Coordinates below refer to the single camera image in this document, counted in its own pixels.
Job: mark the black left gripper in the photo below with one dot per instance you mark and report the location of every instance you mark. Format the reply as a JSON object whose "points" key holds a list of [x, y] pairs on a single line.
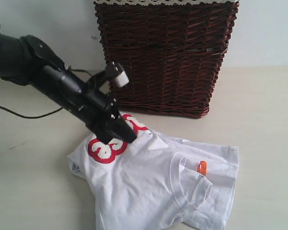
{"points": [[101, 116]]}

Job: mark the white t-shirt red lettering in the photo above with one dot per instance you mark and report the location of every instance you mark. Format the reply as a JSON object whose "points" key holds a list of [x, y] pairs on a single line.
{"points": [[152, 183]]}

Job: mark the dark brown wicker basket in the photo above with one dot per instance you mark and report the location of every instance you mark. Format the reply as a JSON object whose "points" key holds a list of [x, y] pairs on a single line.
{"points": [[171, 54]]}

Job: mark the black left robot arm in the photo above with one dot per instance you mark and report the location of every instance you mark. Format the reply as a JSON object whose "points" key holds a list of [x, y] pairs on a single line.
{"points": [[27, 60]]}

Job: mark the orange shirt neck label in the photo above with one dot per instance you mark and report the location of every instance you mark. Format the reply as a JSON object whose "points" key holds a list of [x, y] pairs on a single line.
{"points": [[202, 168]]}

